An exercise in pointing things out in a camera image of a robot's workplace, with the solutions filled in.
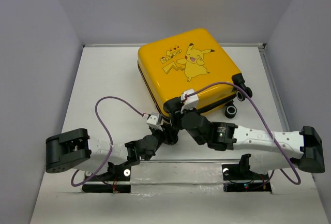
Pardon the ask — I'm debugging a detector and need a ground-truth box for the yellow hard-shell suitcase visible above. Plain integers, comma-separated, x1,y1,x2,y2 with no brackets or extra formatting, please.
137,28,253,144

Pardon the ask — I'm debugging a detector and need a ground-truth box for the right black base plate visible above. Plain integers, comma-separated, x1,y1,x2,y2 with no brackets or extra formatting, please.
222,164,272,192

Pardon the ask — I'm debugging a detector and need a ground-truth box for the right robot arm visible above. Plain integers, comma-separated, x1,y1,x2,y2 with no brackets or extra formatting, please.
175,109,325,178

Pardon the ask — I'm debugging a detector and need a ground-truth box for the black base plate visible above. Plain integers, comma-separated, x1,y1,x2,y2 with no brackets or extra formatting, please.
82,162,131,193
222,164,272,192

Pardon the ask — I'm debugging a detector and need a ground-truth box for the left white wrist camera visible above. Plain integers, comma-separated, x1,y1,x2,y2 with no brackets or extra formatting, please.
143,113,163,131

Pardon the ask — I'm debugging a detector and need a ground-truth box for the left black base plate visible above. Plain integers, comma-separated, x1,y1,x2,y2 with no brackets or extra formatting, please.
82,162,131,193

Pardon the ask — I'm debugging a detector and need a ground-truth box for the purple cable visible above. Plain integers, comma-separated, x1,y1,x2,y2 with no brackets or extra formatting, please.
70,96,147,187
191,82,302,186

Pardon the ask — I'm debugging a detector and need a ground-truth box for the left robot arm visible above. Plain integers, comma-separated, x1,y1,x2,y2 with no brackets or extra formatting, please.
46,124,179,180

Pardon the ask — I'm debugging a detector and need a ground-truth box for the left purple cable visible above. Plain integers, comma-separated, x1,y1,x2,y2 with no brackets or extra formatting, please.
70,96,147,187

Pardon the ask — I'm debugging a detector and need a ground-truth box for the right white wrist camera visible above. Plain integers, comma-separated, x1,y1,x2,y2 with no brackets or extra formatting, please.
180,89,199,113

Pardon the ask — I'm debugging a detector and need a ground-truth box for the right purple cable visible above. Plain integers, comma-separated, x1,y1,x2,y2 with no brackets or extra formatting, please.
191,82,302,186

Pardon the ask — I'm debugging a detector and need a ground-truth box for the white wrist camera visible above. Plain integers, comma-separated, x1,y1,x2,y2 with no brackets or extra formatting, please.
143,113,163,131
180,89,199,113

